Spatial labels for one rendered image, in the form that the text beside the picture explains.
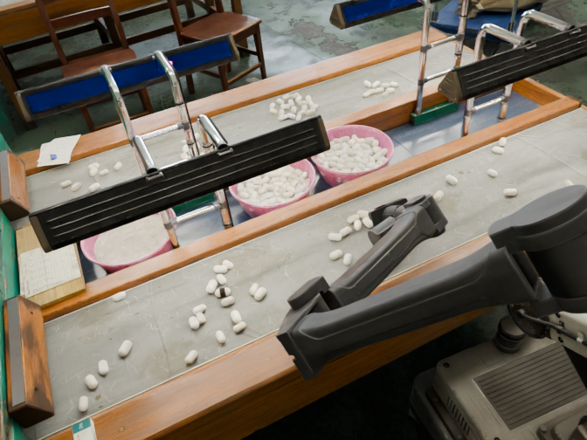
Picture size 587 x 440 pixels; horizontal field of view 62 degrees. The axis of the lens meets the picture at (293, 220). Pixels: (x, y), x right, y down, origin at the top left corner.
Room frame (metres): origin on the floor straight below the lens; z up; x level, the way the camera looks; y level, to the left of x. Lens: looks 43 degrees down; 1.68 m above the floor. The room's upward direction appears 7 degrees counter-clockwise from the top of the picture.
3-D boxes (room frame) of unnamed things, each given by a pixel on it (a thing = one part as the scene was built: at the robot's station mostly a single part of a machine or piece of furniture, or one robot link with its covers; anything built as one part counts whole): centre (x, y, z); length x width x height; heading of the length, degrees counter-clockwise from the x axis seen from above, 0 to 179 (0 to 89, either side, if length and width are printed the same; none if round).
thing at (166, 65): (1.27, 0.37, 0.90); 0.20 x 0.19 x 0.45; 111
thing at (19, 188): (1.24, 0.84, 0.83); 0.30 x 0.06 x 0.07; 21
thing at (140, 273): (1.09, -0.16, 0.71); 1.81 x 0.05 x 0.11; 111
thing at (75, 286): (0.95, 0.66, 0.77); 0.33 x 0.15 x 0.01; 21
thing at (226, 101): (1.76, 0.10, 0.67); 1.81 x 0.12 x 0.19; 111
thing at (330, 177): (1.29, -0.21, 0.72); 0.27 x 0.27 x 0.10
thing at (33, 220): (0.83, 0.20, 1.08); 0.62 x 0.08 x 0.07; 111
